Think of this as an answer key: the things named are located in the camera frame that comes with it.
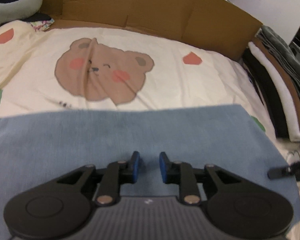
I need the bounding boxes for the light blue denim pants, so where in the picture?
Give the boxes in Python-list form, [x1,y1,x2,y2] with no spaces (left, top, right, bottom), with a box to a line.
[0,105,300,239]

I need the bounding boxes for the folded brown white clothes stack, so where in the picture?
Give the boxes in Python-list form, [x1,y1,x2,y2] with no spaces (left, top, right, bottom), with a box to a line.
[242,38,300,142]

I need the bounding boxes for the folded camouflage cloth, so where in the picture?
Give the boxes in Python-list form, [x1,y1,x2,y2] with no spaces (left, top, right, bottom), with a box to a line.
[257,25,300,98]

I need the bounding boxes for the cream bear print bedsheet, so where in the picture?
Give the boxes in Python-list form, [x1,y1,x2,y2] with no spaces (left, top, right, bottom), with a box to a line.
[0,21,300,239]

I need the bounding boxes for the brown cardboard barrier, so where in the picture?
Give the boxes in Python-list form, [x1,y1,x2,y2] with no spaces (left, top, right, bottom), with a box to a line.
[41,0,261,60]

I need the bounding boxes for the grey neck pillow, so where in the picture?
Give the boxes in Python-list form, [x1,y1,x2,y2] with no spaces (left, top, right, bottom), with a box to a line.
[0,0,44,29]

